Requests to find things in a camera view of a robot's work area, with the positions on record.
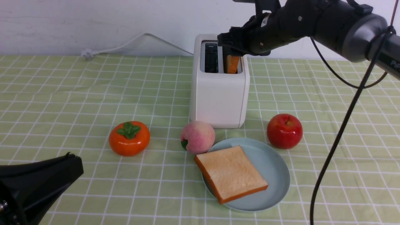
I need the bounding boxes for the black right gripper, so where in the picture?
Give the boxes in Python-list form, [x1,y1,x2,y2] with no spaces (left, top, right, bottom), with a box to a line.
[217,0,316,56]

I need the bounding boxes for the toast slice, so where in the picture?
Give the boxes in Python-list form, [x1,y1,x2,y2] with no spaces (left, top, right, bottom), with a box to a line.
[194,145,268,204]
[224,55,240,74]

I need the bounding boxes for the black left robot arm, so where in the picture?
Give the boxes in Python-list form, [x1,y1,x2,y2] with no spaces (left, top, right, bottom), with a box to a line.
[0,153,84,225]

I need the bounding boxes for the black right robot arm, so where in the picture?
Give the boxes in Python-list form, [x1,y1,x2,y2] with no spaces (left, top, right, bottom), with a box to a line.
[217,0,388,63]

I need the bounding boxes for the white toaster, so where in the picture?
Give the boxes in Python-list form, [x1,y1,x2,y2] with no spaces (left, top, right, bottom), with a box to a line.
[189,34,250,129]

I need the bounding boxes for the red apple toy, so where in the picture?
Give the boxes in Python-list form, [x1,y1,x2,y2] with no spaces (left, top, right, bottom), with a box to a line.
[266,113,303,150]

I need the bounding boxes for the pink peach toy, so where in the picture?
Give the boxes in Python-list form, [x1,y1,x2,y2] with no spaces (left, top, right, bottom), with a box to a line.
[180,121,215,155]

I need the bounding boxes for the light blue plate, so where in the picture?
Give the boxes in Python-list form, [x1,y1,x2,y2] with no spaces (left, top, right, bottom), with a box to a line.
[209,137,290,212]

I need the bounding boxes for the green checkered tablecloth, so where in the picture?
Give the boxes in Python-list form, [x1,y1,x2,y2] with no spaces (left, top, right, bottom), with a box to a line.
[0,55,356,225]

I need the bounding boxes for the orange persimmon toy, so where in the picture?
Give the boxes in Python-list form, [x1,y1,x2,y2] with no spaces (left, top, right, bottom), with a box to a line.
[108,121,151,157]

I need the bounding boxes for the black right camera cable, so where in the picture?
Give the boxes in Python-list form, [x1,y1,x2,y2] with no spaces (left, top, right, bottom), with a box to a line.
[309,27,395,225]

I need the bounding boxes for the white toaster power cord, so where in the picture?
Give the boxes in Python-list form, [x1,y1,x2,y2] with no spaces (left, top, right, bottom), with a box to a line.
[81,32,194,60]

